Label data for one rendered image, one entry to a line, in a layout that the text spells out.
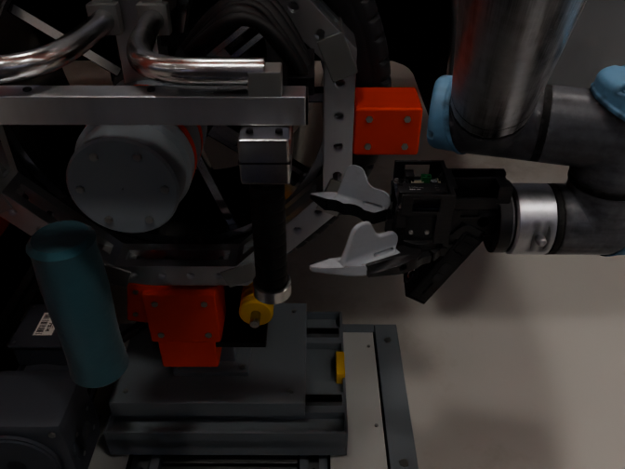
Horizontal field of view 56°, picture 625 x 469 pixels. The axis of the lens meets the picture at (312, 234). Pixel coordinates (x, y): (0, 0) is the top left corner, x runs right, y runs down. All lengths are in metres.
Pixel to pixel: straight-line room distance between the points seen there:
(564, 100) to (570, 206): 0.11
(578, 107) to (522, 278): 1.41
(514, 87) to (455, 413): 1.18
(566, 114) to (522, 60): 0.19
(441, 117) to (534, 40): 0.22
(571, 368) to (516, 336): 0.16
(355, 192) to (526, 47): 0.32
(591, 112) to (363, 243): 0.24
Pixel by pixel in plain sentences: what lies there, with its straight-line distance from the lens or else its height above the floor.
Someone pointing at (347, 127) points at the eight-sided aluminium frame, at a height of 0.86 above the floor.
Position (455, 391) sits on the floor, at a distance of 1.60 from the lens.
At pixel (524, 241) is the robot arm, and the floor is 0.85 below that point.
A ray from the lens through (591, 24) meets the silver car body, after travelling 1.07.
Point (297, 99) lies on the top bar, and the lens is 0.58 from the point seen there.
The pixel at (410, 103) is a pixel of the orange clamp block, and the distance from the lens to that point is 0.81.
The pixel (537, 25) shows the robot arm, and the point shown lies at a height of 1.10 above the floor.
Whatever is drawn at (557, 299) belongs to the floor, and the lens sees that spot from 1.94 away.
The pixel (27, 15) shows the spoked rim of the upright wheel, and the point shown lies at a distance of 0.94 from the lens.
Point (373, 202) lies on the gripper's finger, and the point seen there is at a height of 0.85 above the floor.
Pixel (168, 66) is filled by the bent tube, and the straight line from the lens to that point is 0.59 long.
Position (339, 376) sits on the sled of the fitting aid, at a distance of 1.36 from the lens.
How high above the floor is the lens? 1.20
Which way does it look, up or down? 36 degrees down
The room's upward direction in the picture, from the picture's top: straight up
